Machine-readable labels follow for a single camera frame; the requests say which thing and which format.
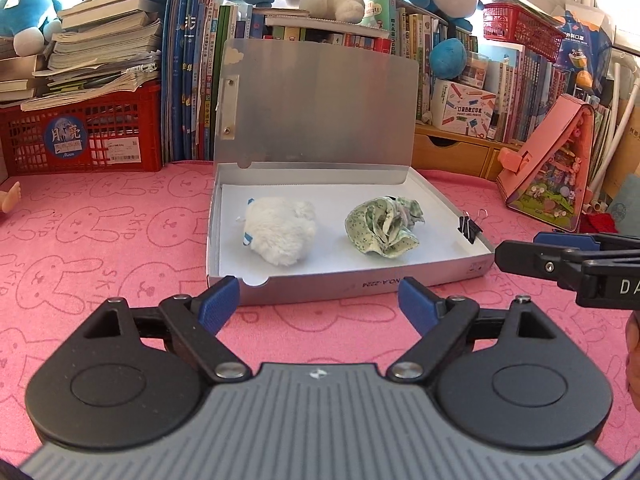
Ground white label printer box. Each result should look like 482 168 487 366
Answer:
430 79 498 140

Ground black binder clip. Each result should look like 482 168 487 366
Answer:
457 208 488 245

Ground blue round plush ball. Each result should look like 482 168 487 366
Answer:
430 37 468 81

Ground grey file box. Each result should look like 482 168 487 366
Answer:
206 37 497 307

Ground white fluffy plush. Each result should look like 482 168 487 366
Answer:
241 196 318 267

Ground blue toy carton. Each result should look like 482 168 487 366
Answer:
552 2 613 96

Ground red knitted cloth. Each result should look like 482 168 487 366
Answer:
582 212 618 235

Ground person's right hand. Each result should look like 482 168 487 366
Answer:
624 310 640 406

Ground small red plastic basket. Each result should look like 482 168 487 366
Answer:
482 2 566 63

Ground large red plastic basket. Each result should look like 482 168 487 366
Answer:
0 82 163 176

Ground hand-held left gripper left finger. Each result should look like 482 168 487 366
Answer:
79 276 252 384

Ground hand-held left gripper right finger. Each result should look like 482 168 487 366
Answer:
386 277 560 384

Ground wooden drawer unit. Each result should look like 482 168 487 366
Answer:
412 122 523 181

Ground stack of lying books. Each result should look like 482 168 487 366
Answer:
0 0 166 111

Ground pink bunny print mat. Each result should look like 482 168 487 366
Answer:
0 160 640 466

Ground row of upright books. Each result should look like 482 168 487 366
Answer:
161 0 613 161

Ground green checked cloth dress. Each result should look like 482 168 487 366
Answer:
345 195 426 259

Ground pink triangular toy house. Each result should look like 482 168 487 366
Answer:
496 92 598 233

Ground brown-haired baby doll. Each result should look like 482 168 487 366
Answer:
0 181 22 216

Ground blue cat plush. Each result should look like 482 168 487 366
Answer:
0 0 63 57

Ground white plastic pipes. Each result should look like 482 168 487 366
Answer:
585 50 640 201

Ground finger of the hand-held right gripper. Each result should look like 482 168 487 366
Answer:
533 231 640 251
494 240 601 291

